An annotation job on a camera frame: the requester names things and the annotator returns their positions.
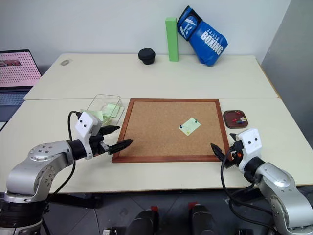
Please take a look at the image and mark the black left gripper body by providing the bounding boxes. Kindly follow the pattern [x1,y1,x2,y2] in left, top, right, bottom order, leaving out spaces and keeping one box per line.
[89,133,110,157]

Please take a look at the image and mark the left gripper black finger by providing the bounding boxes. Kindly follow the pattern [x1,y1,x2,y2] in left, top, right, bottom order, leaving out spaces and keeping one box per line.
[98,125,121,136]
[107,139,134,155]

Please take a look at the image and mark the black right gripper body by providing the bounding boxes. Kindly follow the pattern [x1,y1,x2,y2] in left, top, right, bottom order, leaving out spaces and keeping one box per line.
[224,139,244,170]

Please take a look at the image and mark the light green paper note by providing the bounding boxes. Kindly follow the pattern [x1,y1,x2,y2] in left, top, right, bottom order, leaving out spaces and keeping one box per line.
[178,117,202,136]
[102,103,122,118]
[86,109,105,121]

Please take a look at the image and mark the wood-framed cork board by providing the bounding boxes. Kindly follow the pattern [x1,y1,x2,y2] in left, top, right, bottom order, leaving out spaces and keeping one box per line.
[111,98,233,164]

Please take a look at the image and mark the brown tray of pushpins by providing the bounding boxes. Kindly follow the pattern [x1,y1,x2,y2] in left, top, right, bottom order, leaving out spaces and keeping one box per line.
[223,110,250,129]

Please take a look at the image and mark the clear plastic container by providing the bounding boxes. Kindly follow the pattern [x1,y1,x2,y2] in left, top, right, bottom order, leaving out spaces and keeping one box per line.
[84,94,126,126]

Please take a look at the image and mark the dark rounded shape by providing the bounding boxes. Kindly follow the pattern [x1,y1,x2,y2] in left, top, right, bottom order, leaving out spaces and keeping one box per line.
[187,201,216,235]
[128,206,161,235]

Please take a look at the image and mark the black round cap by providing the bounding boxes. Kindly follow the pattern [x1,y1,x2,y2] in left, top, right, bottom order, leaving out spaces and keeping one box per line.
[137,47,157,65]

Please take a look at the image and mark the blue boxing glove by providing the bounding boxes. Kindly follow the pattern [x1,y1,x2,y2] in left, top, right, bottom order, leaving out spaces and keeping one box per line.
[176,5,229,67]

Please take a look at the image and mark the laptop with pink screen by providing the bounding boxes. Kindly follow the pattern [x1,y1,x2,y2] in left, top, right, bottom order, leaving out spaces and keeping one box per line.
[0,49,43,133]

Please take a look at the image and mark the tall green block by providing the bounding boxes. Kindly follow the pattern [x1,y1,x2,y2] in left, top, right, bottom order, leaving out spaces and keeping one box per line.
[165,16,180,62]

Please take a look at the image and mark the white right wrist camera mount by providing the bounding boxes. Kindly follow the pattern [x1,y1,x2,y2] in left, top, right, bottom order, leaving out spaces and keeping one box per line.
[235,128,264,172]

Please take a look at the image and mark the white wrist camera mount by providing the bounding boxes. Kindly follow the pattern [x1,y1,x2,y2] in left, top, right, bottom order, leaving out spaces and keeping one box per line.
[235,128,264,172]
[74,111,103,161]

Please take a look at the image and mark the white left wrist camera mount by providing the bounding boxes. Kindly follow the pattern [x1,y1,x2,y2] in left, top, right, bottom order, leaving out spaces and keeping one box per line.
[74,111,103,161]

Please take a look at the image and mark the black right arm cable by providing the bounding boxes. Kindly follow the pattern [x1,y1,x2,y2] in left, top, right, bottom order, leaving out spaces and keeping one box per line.
[220,146,273,227]

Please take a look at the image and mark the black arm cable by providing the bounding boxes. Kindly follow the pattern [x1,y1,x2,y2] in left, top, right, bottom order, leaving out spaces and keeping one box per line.
[47,110,83,195]
[220,146,273,227]

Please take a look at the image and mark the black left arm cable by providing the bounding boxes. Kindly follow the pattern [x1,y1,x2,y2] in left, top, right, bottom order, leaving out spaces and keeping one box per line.
[47,110,83,195]

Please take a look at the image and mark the black table frame bar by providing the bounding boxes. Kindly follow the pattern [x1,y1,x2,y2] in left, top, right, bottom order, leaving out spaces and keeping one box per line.
[47,191,104,209]

